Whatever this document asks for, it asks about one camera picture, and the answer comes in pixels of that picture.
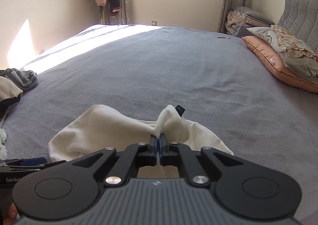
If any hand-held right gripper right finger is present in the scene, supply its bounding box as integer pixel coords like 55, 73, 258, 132
160, 135, 249, 187

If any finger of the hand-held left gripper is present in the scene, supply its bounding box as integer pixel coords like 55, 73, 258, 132
0, 157, 67, 173

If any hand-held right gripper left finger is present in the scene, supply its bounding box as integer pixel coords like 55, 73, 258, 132
67, 135, 159, 187

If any cream printed sweatshirt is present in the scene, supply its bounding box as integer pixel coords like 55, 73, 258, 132
48, 104, 234, 163

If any person's left hand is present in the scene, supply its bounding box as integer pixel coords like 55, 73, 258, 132
7, 202, 18, 219

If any white fluffy cloth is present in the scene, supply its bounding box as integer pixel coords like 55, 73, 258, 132
0, 128, 8, 159

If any black crumpled garment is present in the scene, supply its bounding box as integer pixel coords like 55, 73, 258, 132
0, 96, 21, 122

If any cream crumpled garment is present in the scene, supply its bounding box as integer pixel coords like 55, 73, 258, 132
0, 76, 23, 106

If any bed with grey sheet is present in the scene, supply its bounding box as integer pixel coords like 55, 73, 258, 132
0, 24, 318, 225

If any grey crumpled garment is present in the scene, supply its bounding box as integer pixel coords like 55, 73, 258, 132
0, 68, 38, 90

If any pink pillow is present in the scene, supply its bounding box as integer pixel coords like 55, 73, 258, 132
241, 36, 318, 93

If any coat stand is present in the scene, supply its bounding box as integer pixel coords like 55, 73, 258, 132
99, 4, 106, 25

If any beige ruffled cloth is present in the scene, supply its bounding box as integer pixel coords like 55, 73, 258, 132
227, 11, 251, 27

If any grey printed pillow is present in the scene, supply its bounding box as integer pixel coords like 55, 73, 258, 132
246, 26, 318, 77

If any grey folded quilt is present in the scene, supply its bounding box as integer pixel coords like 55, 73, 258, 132
225, 6, 275, 38

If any floral ruffled cloth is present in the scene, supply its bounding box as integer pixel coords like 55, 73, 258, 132
271, 25, 318, 63

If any grey quilted headboard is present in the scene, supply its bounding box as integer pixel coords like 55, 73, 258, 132
277, 0, 318, 51

